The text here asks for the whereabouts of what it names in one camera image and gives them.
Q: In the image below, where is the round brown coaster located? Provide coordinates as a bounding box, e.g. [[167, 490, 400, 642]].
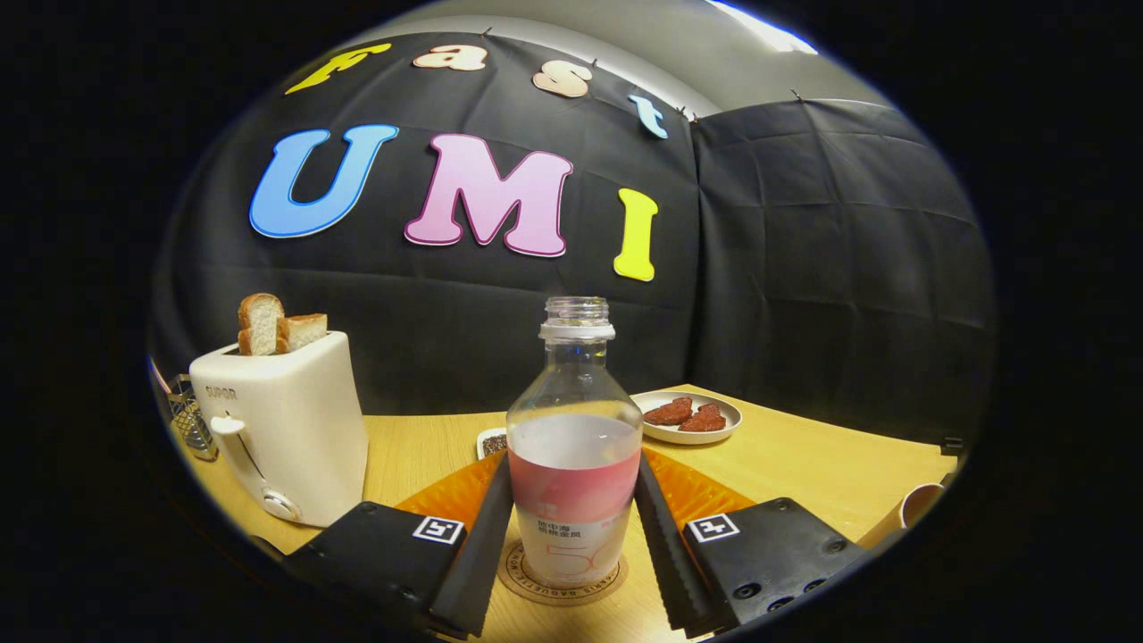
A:
[[496, 536, 630, 608]]

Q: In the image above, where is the black backdrop cloth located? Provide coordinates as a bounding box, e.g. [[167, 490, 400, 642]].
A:
[[147, 31, 997, 447]]

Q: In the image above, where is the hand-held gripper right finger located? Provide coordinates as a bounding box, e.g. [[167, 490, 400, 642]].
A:
[[632, 449, 869, 639]]

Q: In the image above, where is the white toaster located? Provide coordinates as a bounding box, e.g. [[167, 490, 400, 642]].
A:
[[188, 330, 370, 529]]

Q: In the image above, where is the beige cup pink inside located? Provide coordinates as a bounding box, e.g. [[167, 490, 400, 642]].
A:
[[857, 482, 947, 550]]

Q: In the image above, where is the clear juice bottle pink label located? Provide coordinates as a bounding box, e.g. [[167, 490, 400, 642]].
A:
[[505, 296, 644, 587]]

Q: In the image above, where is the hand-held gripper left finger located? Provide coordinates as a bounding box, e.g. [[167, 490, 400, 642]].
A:
[[281, 451, 517, 639]]

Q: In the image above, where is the red sausage piece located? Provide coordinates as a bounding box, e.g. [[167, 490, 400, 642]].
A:
[[643, 397, 694, 427], [678, 403, 727, 433]]

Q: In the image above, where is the white round plate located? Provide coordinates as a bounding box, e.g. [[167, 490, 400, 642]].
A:
[[630, 390, 743, 446]]

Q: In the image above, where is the wooden table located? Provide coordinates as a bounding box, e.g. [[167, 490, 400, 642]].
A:
[[183, 384, 961, 643]]

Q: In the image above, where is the metal wire basket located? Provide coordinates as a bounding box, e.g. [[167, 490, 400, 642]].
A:
[[165, 373, 219, 463]]

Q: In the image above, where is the toast bread slice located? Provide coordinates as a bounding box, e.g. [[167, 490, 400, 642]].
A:
[[237, 293, 285, 356], [277, 313, 329, 354]]

